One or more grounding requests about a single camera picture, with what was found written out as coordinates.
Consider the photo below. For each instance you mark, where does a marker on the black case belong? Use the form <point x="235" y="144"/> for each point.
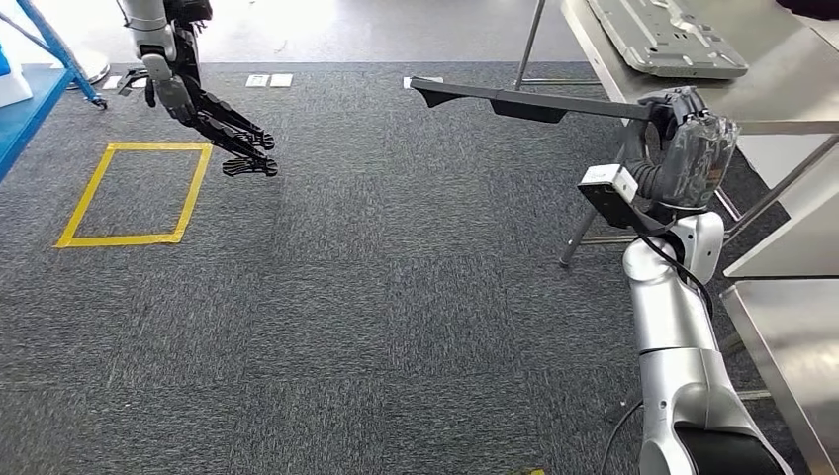
<point x="809" y="6"/>

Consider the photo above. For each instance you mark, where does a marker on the white panel board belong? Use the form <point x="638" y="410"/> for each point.
<point x="800" y="223"/>

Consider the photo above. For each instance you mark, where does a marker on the white floor tile marker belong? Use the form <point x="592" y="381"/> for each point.
<point x="419" y="80"/>
<point x="257" y="80"/>
<point x="282" y="80"/>
<point x="139" y="83"/>
<point x="111" y="82"/>

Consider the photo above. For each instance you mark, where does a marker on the idle robot silver arm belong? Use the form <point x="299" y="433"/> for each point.
<point x="147" y="26"/>

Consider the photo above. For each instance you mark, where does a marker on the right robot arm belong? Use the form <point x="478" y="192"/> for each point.
<point x="668" y="314"/>

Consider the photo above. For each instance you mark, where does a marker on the idle robot grey hand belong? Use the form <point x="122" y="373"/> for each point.
<point x="176" y="98"/>

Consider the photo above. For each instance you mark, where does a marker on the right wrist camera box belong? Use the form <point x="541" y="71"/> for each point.
<point x="606" y="177"/>

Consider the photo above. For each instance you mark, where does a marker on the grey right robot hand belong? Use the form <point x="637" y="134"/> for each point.
<point x="701" y="157"/>

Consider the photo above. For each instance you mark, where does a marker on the white round stand base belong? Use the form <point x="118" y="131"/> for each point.
<point x="92" y="65"/>

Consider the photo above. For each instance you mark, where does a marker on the blue metal shelf rack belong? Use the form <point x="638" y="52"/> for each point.
<point x="26" y="111"/>

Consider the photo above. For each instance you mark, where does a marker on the yellow floor tape square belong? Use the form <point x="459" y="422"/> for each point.
<point x="531" y="471"/>

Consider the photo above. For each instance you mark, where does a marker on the idle robot black legs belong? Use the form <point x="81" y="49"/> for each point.
<point x="229" y="131"/>

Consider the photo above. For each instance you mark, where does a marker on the black perforated plastic panel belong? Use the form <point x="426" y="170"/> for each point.
<point x="557" y="105"/>

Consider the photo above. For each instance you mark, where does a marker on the grey stamped metal part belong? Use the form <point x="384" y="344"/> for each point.
<point x="668" y="39"/>

